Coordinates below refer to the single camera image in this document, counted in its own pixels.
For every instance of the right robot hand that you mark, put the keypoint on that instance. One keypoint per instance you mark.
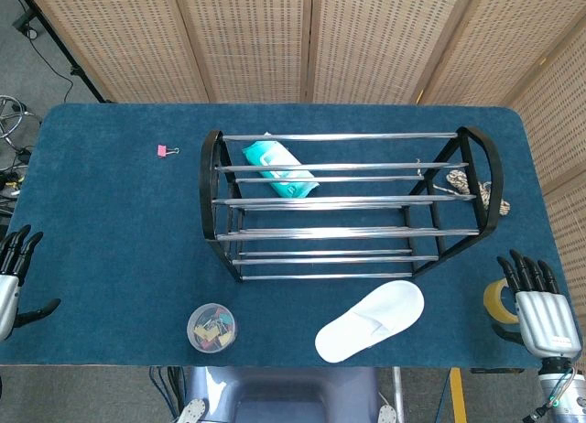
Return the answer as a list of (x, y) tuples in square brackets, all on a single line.
[(545, 317)]

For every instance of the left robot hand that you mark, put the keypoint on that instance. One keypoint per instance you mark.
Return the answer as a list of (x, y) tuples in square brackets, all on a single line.
[(7, 295)]

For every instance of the white slipper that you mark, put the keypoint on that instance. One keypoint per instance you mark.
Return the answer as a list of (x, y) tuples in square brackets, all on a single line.
[(366, 324)]

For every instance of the black and chrome shoe rack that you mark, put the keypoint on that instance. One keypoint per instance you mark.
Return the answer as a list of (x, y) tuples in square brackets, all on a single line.
[(320, 233)]

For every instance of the yellow tape roll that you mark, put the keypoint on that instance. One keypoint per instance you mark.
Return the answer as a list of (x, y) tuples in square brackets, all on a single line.
[(492, 301)]

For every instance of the blue carpet table mat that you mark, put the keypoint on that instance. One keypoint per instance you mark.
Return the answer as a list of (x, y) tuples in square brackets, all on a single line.
[(114, 235)]

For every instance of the white metal pole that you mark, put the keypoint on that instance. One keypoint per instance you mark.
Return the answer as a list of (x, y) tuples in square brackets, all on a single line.
[(398, 391)]

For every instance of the chrome chair base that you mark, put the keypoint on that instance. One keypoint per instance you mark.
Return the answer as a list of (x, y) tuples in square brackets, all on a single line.
[(11, 121)]

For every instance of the clear jar of binder clips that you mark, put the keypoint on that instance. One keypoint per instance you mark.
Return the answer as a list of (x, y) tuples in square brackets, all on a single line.
[(212, 329)]

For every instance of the pink binder clip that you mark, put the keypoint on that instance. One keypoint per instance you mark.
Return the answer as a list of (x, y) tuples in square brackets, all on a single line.
[(161, 150)]

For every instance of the black stand leg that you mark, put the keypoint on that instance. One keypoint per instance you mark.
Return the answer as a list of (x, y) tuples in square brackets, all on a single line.
[(59, 47)]

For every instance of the blue-grey robot torso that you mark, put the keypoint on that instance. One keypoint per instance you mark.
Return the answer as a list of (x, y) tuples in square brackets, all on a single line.
[(284, 395)]

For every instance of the teal wet wipes pack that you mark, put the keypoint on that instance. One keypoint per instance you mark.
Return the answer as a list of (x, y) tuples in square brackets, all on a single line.
[(270, 155)]

